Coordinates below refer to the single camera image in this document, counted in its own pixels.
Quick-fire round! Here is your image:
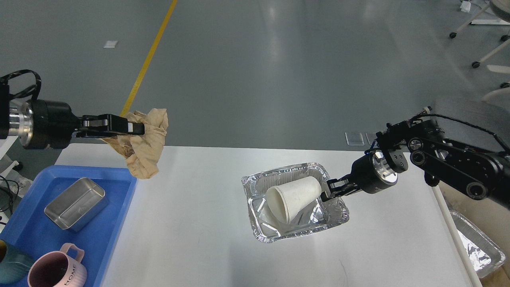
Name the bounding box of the aluminium foil tray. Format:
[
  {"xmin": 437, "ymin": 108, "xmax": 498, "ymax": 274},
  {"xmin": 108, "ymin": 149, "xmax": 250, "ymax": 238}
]
[{"xmin": 241, "ymin": 162, "xmax": 349, "ymax": 244}]

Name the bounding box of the white side table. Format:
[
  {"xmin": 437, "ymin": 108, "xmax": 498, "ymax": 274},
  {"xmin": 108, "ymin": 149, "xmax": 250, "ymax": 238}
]
[{"xmin": 0, "ymin": 136, "xmax": 20, "ymax": 177}]

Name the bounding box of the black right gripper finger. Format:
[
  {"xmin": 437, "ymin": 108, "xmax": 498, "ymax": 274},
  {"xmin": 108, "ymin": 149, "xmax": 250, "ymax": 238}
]
[
  {"xmin": 320, "ymin": 185, "xmax": 359, "ymax": 202},
  {"xmin": 326, "ymin": 175, "xmax": 353, "ymax": 193}
]

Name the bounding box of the teal mug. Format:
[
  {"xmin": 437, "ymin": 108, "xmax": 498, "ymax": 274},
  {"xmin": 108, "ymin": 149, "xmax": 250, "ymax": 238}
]
[{"xmin": 0, "ymin": 240, "xmax": 35, "ymax": 285}]

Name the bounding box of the foil tray in bin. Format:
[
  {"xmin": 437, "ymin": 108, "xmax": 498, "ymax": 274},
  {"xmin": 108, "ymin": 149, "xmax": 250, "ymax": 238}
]
[{"xmin": 449, "ymin": 210, "xmax": 506, "ymax": 279}]

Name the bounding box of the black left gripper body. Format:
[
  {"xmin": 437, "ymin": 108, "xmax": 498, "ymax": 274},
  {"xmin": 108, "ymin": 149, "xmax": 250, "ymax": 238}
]
[{"xmin": 8, "ymin": 100, "xmax": 80, "ymax": 149}]

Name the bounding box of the pink mug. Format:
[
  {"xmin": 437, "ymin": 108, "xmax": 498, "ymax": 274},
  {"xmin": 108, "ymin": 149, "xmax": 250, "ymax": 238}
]
[{"xmin": 27, "ymin": 243, "xmax": 88, "ymax": 287}]

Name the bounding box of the white chair top right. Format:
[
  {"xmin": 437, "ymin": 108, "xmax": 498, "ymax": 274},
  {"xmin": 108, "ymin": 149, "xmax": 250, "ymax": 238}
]
[{"xmin": 449, "ymin": 0, "xmax": 510, "ymax": 89}]

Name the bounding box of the brown paper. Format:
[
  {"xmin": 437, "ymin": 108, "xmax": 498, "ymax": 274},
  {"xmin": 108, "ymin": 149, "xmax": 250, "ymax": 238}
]
[{"xmin": 101, "ymin": 108, "xmax": 168, "ymax": 179}]

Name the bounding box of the white floor tag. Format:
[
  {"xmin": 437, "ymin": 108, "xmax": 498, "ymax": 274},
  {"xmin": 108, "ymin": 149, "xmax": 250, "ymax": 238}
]
[{"xmin": 103, "ymin": 40, "xmax": 119, "ymax": 49}]

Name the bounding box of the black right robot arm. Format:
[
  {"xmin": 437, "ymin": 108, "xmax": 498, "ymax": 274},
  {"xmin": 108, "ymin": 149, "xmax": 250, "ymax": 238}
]
[{"xmin": 320, "ymin": 106, "xmax": 510, "ymax": 208}]

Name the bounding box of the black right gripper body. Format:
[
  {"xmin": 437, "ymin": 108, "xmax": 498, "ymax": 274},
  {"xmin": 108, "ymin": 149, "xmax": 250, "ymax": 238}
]
[{"xmin": 350, "ymin": 151, "xmax": 398, "ymax": 194}]

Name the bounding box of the steel square tray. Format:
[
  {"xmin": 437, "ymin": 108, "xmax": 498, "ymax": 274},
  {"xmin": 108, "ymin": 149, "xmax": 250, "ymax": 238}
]
[{"xmin": 44, "ymin": 177, "xmax": 109, "ymax": 232}]

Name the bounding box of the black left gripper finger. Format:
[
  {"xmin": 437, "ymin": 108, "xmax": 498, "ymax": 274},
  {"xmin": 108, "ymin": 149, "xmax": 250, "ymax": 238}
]
[
  {"xmin": 77, "ymin": 113, "xmax": 145, "ymax": 136},
  {"xmin": 75, "ymin": 130, "xmax": 117, "ymax": 138}
]

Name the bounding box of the white paper cup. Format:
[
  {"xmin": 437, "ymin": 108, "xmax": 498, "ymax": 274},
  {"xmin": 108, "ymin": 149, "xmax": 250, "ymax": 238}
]
[{"xmin": 265, "ymin": 176, "xmax": 322, "ymax": 224}]

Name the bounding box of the grey office chair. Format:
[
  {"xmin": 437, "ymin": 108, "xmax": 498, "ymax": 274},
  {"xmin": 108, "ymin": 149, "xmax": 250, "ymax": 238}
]
[{"xmin": 432, "ymin": 95, "xmax": 510, "ymax": 152}]

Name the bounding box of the beige plastic bin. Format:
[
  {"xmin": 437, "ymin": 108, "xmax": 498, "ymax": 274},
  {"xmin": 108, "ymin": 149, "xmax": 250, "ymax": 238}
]
[{"xmin": 437, "ymin": 181, "xmax": 510, "ymax": 287}]

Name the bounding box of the blue plastic tray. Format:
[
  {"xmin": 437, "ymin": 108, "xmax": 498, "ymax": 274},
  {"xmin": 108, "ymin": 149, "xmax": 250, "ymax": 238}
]
[{"xmin": 1, "ymin": 165, "xmax": 137, "ymax": 287}]

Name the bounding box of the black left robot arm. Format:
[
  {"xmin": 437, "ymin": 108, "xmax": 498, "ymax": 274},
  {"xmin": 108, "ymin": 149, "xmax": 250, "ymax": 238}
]
[{"xmin": 0, "ymin": 69, "xmax": 145, "ymax": 149}]

